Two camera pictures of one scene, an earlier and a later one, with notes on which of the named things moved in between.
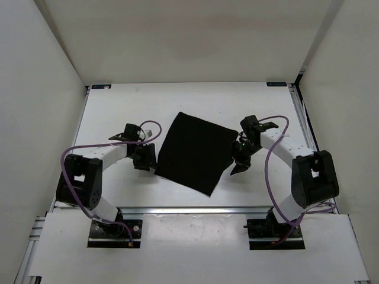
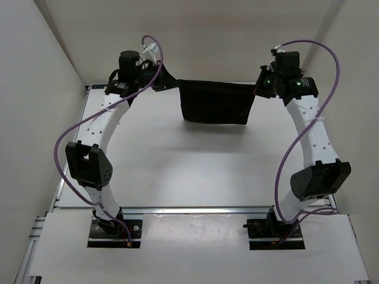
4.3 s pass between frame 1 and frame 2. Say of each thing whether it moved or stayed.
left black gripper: moved
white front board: stayed
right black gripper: moved
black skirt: moved
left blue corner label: stayed
